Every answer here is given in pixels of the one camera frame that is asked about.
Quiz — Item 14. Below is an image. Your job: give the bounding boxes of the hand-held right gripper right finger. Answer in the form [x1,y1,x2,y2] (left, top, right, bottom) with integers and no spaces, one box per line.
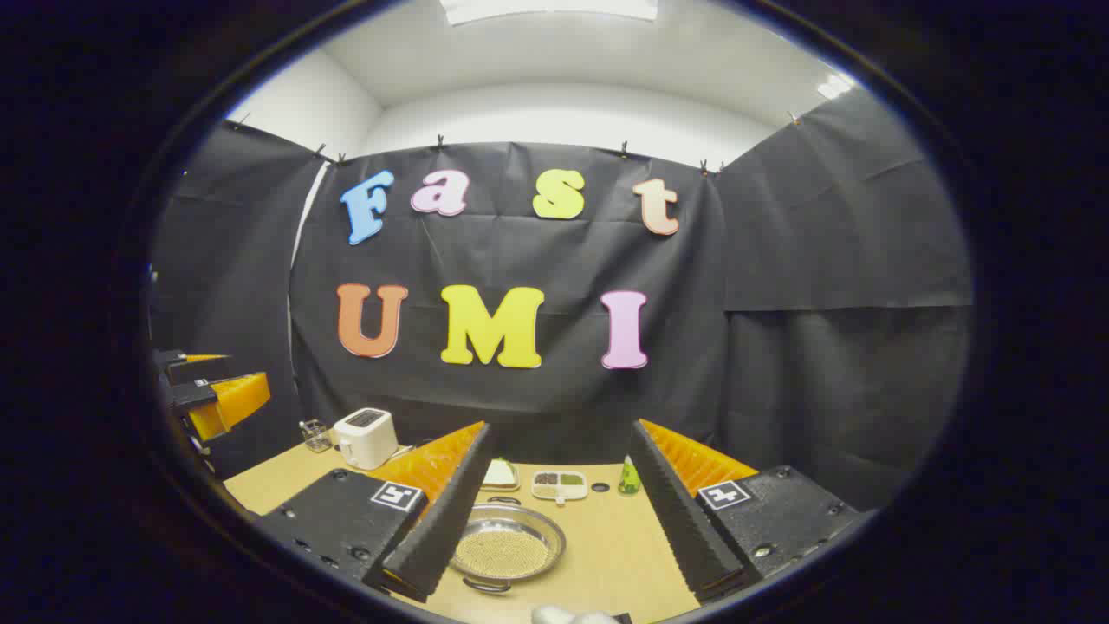
[628,419,867,604]

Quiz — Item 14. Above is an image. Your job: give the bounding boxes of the divided plate of grains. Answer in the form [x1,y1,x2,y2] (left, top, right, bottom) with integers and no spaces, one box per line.
[530,470,589,505]

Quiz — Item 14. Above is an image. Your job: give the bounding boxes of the stainless steel pot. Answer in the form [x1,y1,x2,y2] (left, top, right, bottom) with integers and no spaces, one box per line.
[449,495,567,595]

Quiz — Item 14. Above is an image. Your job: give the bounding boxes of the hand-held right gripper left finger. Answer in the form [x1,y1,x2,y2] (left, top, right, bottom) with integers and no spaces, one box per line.
[258,422,495,604]

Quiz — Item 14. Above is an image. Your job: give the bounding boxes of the pale sandwich plate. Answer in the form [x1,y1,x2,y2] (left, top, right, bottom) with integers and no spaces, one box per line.
[479,459,522,492]

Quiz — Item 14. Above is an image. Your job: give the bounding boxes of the white toaster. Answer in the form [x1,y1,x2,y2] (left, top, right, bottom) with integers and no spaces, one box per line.
[334,407,399,471]

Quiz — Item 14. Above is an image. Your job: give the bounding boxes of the soybeans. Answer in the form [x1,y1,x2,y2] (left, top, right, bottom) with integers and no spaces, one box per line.
[457,529,551,580]

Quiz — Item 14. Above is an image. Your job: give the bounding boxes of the row of black cloth clips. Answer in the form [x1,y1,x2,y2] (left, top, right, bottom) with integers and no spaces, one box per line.
[234,108,802,174]

